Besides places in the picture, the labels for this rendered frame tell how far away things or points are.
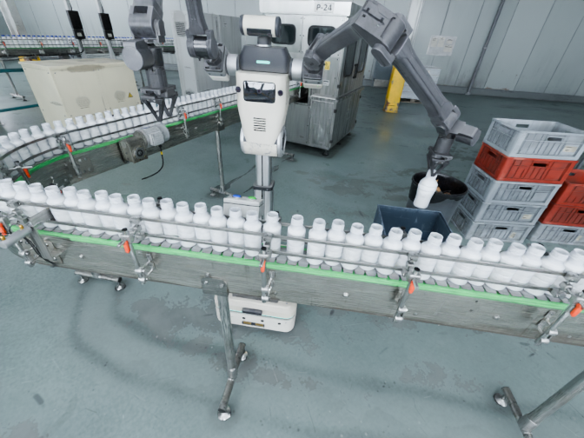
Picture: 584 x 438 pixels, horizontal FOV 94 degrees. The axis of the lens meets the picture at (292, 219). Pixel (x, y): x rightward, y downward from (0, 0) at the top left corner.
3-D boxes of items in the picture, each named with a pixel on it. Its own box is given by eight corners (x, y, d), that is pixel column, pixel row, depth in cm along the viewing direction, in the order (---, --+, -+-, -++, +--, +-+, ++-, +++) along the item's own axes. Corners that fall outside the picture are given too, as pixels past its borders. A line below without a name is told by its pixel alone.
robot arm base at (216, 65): (222, 72, 124) (225, 45, 123) (216, 63, 116) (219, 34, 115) (204, 70, 125) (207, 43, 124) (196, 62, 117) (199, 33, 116)
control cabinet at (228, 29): (229, 101, 757) (223, 15, 650) (244, 103, 740) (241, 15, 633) (209, 106, 695) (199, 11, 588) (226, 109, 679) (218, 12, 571)
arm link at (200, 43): (216, 44, 117) (204, 43, 118) (207, 29, 107) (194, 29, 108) (215, 66, 118) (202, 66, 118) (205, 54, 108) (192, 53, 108)
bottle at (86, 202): (99, 224, 106) (82, 186, 96) (112, 228, 105) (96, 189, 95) (85, 233, 101) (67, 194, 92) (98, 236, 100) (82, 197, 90)
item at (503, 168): (495, 181, 243) (508, 156, 230) (472, 162, 276) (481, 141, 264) (564, 184, 243) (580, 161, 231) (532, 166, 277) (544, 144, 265)
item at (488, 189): (484, 202, 254) (495, 181, 242) (462, 182, 288) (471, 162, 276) (548, 206, 255) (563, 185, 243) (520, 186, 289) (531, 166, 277)
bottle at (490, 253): (467, 270, 95) (489, 233, 86) (486, 282, 91) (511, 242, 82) (460, 278, 92) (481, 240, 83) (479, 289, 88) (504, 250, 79)
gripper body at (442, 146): (442, 152, 112) (450, 134, 108) (451, 162, 104) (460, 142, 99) (427, 149, 112) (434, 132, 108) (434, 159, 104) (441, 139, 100)
